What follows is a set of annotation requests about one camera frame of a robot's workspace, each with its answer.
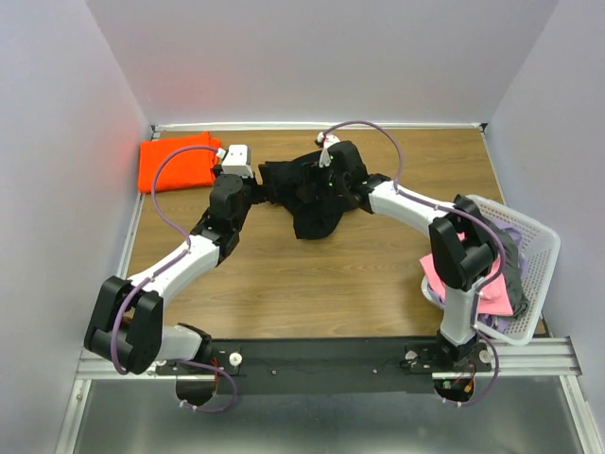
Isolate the black t-shirt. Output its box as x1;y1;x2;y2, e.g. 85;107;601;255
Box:
258;150;354;240

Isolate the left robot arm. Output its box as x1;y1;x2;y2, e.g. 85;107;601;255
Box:
84;169;259;375

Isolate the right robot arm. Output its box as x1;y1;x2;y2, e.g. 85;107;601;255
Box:
303;133;506;371

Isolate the folded orange t-shirt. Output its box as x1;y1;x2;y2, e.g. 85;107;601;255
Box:
138;131;221;194

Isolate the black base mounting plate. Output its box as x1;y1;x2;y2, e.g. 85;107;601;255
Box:
156;337;493;403

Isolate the pink t-shirt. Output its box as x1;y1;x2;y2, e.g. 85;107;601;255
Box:
420;253;513;317

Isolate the white plastic laundry basket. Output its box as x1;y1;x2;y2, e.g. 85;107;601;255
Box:
420;194;562;346

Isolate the dark grey t-shirt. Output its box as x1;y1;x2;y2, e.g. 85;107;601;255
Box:
495;229;529;320

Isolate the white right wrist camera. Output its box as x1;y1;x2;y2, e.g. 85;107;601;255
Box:
316;132;340;167

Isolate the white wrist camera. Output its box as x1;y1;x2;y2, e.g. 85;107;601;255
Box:
316;132;340;167
221;144;253;178

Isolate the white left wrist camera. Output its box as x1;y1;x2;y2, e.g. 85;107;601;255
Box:
221;144;253;178

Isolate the aluminium frame rail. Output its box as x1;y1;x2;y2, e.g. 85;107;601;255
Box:
75;337;582;380

